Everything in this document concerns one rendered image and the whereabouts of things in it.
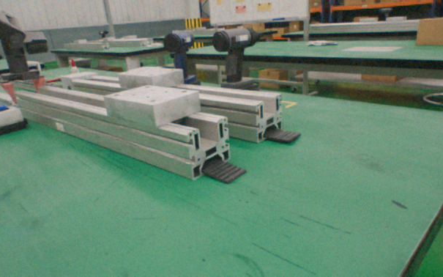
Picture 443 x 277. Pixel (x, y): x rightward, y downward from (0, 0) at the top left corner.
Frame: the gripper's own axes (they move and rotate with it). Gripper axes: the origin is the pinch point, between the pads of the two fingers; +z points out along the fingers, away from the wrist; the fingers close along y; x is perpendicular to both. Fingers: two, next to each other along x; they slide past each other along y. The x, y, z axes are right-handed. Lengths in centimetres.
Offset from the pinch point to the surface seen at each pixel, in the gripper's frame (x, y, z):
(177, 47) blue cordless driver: -42, 34, -13
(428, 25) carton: -83, 200, -8
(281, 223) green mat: -103, -6, 5
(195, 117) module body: -79, 3, -4
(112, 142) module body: -61, -5, 2
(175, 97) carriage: -77, 0, -8
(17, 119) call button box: -21.0, -10.2, 1.3
